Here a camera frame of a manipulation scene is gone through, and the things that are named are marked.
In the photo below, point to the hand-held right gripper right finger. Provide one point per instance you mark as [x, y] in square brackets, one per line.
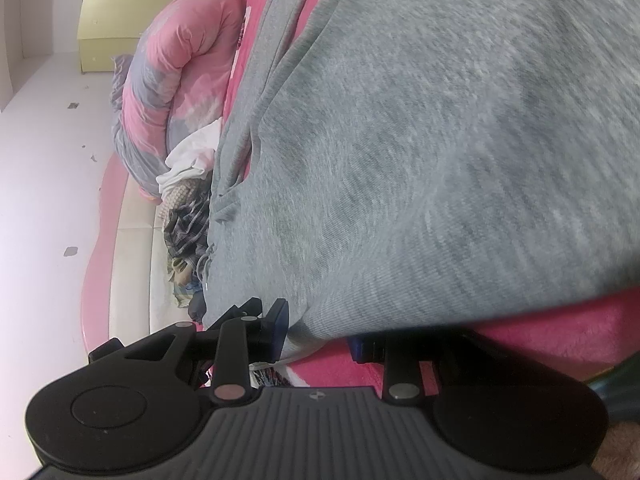
[357, 351]

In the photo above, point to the beige knit garment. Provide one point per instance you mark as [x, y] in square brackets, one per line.
[182, 192]

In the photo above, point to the tan garment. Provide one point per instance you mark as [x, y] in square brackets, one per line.
[179, 271]

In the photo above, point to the plaid garment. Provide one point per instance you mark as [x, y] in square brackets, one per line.
[187, 230]

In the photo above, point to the pink white headboard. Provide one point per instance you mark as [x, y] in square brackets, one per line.
[135, 270]

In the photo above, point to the pink grey rolled quilt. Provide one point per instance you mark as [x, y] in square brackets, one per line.
[200, 35]

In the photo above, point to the pink floral blanket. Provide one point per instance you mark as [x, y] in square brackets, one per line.
[550, 330]

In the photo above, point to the white garment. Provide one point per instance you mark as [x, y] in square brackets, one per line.
[192, 155]

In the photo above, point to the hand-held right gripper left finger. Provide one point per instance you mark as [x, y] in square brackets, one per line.
[277, 330]

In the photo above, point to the pale yellow wardrobe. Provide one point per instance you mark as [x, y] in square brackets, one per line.
[115, 25]

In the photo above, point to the dark grey garment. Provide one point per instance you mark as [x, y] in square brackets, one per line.
[197, 305]

